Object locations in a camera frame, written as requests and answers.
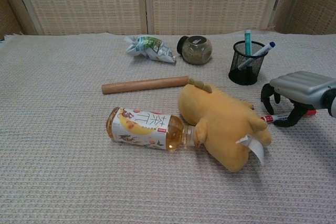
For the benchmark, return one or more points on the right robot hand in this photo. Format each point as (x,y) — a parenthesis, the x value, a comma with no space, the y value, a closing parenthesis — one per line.
(302,87)

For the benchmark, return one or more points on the red marker pen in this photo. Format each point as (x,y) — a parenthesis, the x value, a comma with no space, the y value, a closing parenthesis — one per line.
(278,117)

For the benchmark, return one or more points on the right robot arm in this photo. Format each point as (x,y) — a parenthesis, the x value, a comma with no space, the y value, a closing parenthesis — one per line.
(333,103)

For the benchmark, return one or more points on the blue capped white marker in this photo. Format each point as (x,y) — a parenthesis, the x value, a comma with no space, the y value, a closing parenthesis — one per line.
(262,51)

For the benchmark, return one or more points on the black mesh pen holder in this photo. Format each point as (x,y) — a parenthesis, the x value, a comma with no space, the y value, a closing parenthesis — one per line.
(242,69)

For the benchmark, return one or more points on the teal marker pen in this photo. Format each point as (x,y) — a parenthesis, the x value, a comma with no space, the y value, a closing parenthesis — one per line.
(248,43)

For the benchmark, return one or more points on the yellow plush dinosaur toy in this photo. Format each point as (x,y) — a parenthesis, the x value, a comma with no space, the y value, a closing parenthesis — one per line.
(223,124)

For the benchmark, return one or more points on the round glass jar black lid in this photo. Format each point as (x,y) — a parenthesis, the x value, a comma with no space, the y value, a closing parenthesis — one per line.
(197,49)

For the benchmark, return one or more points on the crumpled snack bag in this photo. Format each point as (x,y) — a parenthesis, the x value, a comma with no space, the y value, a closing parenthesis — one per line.
(149,48)

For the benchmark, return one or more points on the wooden rolling pin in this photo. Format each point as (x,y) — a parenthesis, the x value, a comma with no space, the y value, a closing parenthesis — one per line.
(144,84)

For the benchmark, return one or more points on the tea drink plastic bottle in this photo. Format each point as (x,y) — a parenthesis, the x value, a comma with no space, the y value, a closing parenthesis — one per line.
(141,129)

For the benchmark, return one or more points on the woven folding screen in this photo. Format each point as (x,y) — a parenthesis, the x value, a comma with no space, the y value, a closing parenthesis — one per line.
(92,1)

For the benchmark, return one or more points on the beige woven tablecloth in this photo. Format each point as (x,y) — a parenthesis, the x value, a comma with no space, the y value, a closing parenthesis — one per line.
(65,142)

